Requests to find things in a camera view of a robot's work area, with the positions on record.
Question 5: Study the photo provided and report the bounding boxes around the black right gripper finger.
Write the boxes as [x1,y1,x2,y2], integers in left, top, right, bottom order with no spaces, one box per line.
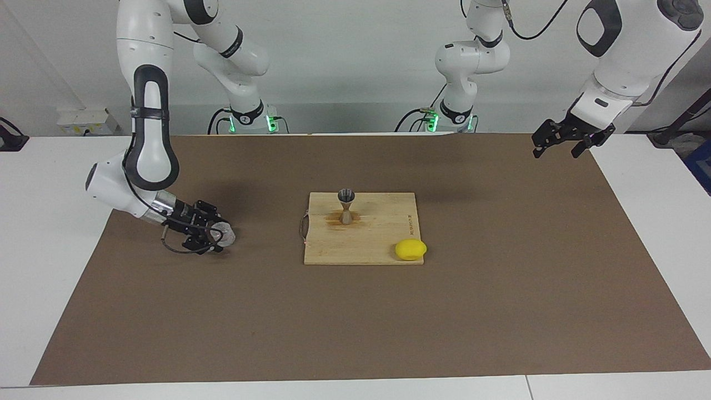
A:
[183,232,224,254]
[196,200,222,223]

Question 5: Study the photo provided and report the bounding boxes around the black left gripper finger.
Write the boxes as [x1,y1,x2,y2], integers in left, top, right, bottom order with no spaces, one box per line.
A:
[532,119,567,160]
[571,139,600,159]

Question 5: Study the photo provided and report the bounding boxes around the clear shot glass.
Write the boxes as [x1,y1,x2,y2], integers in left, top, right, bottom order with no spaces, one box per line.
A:
[210,221,237,247]

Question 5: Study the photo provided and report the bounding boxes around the steel double jigger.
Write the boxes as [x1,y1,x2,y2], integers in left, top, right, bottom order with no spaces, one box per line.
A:
[338,188,356,225]

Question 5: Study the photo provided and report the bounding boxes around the black stand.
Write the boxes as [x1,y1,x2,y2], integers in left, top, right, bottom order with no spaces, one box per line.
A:
[649,89,711,148]

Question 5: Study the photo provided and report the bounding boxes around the blue box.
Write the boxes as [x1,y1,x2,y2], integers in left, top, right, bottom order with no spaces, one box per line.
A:
[684,139,711,196]

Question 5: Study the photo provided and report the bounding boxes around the white power strip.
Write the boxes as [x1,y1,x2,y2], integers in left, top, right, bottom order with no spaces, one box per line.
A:
[57,108,121,136]

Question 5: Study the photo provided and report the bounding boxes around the bamboo cutting board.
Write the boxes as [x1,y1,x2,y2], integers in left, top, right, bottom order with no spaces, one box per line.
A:
[300,192,424,266]

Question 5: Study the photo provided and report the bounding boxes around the brown table mat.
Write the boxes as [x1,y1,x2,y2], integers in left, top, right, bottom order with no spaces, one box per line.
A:
[29,133,711,386]

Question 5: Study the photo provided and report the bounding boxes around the yellow lemon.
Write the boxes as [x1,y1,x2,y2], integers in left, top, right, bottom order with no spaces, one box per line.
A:
[395,239,428,261]

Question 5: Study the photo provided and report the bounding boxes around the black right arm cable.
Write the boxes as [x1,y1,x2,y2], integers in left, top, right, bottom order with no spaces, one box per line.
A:
[160,225,221,256]

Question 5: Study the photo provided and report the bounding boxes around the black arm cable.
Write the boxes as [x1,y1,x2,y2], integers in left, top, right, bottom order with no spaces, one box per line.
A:
[503,0,703,107]
[160,225,221,256]

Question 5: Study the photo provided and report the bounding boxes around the black base cable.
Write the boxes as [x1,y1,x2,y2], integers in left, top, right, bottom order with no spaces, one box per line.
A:
[394,108,440,133]
[208,108,235,136]

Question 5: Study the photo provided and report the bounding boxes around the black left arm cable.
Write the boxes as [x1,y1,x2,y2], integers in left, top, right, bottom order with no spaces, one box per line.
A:
[503,0,703,107]

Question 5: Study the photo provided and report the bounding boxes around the black clamp mount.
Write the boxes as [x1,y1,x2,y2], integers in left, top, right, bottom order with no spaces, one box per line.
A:
[0,117,29,152]

